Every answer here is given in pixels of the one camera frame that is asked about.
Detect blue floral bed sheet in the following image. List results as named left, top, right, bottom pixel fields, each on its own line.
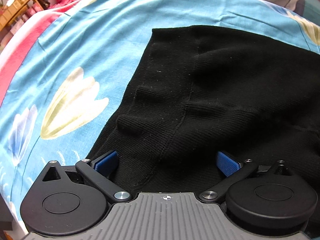
left=1, top=0, right=319, bottom=222

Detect wooden shelf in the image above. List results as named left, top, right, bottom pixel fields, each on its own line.
left=1, top=0, right=50, bottom=31

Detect black knit pants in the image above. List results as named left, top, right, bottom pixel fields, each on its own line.
left=88, top=26, right=319, bottom=193

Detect teal grey checked pillow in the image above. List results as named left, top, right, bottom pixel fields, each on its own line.
left=294, top=0, right=320, bottom=25

